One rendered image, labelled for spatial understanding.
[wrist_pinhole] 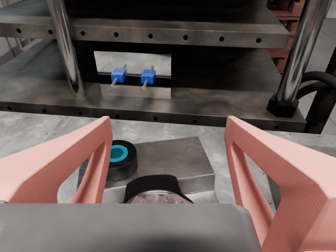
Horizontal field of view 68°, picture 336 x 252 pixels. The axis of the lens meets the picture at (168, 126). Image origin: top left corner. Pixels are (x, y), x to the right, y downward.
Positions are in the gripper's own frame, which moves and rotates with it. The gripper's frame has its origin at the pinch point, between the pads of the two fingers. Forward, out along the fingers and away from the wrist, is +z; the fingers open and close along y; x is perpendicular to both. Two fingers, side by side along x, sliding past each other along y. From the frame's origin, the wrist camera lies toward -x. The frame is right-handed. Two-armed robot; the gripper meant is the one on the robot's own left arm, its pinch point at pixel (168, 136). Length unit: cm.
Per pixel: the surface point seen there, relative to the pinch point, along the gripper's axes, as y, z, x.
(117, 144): 10.1, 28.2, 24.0
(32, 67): 64, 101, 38
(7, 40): 204, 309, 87
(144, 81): 8, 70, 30
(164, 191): 0.7, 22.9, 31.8
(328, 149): -39, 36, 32
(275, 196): -24, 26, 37
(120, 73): 17, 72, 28
